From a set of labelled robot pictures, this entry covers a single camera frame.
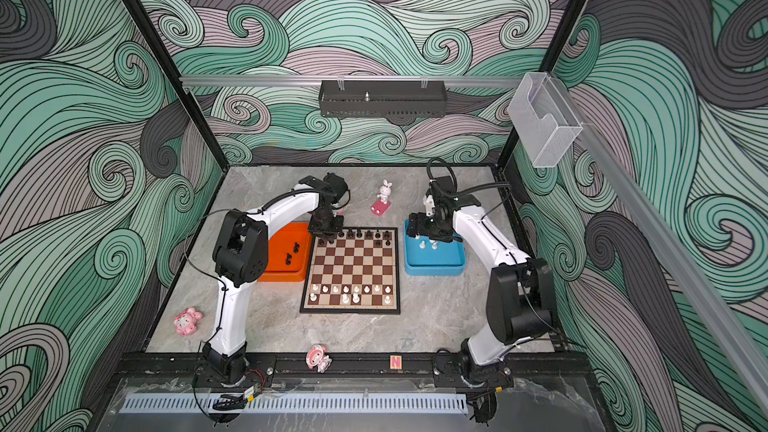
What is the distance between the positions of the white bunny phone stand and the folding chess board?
8 centimetres

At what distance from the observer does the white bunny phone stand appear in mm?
1053

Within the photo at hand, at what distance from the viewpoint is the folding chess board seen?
849mm
